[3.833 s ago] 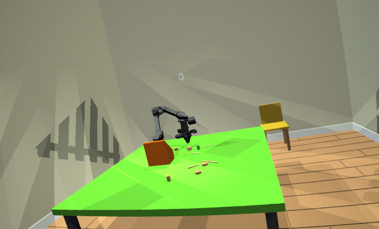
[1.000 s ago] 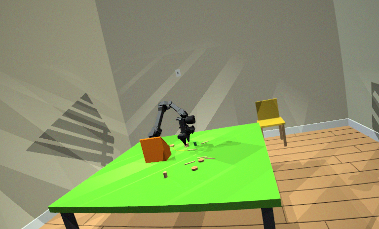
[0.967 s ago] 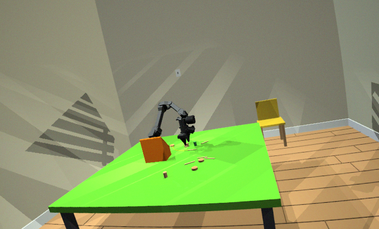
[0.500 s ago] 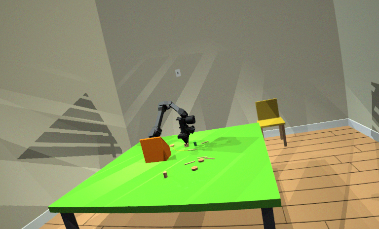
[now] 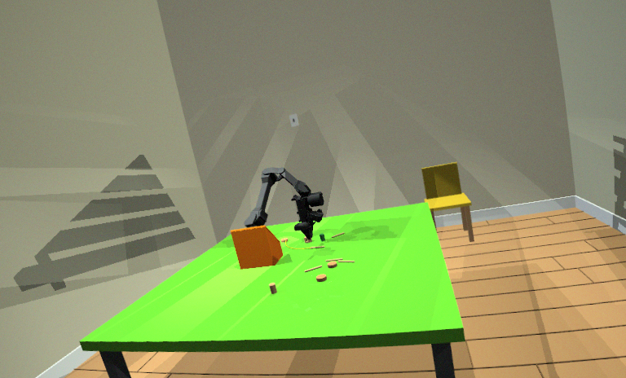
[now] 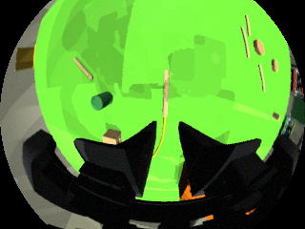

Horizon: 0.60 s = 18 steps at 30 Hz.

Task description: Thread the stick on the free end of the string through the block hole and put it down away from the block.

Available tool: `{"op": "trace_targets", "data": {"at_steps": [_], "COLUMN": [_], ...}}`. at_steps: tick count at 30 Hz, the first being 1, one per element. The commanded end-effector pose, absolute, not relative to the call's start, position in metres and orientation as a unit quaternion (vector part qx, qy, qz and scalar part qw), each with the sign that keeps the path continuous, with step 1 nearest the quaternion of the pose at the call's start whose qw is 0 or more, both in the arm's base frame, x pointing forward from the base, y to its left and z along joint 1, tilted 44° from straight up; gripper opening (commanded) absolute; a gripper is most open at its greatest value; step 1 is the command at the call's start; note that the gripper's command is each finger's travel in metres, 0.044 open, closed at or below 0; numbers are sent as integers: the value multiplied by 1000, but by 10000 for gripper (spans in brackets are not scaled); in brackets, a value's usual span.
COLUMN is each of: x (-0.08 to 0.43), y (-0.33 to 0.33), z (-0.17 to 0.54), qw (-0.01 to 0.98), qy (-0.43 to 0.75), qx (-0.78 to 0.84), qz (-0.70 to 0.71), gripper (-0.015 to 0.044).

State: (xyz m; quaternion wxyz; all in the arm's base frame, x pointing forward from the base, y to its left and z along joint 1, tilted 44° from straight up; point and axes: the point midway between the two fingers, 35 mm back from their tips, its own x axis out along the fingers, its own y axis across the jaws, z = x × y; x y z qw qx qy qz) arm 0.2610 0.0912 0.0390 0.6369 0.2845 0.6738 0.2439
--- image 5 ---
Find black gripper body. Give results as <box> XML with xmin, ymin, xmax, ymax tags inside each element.
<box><xmin>294</xmin><ymin>207</ymin><xmax>313</xmax><ymax>231</ymax></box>

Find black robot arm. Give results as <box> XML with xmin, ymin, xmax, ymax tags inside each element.
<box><xmin>244</xmin><ymin>167</ymin><xmax>324</xmax><ymax>228</ymax></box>

